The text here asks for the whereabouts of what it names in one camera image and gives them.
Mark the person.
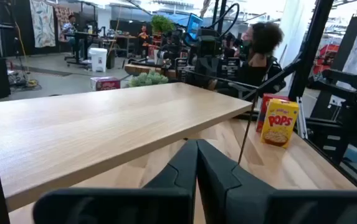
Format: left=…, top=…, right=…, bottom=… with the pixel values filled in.
left=137, top=24, right=150, bottom=58
left=60, top=14, right=79, bottom=47
left=209, top=21, right=287, bottom=99

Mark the black cable loop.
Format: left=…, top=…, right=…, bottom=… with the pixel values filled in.
left=214, top=2, right=240, bottom=39

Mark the blue computer monitor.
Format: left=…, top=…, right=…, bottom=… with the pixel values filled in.
left=186, top=12, right=204, bottom=40

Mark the red cereal box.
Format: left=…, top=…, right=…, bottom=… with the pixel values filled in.
left=255, top=93, right=290, bottom=133

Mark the yellow floor cable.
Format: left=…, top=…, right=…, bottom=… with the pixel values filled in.
left=13, top=20, right=39, bottom=88

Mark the purple Raisin Bran box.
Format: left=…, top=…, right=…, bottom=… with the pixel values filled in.
left=90, top=76, right=121, bottom=92

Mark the red equipment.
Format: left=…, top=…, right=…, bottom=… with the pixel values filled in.
left=312, top=43, right=340, bottom=75

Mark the white waste bin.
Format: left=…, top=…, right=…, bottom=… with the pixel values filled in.
left=88, top=47, right=108, bottom=73

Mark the green bushy plant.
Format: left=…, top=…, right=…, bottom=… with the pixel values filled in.
left=150, top=14, right=175, bottom=34

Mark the leaf-print hanging cloth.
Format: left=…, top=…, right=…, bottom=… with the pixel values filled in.
left=29, top=0, right=57, bottom=49

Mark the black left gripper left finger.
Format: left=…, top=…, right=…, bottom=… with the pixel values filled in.
left=32, top=139, right=198, bottom=224

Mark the black standing desk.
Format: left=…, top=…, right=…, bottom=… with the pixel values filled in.
left=64, top=30, right=100, bottom=68

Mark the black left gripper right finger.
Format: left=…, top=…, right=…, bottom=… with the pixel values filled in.
left=196, top=139, right=357, bottom=224

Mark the wooden bench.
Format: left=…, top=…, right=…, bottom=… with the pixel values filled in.
left=123, top=63, right=178, bottom=78

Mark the yellow Pops cereal box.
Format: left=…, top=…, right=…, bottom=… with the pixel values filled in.
left=260, top=98, right=300, bottom=149

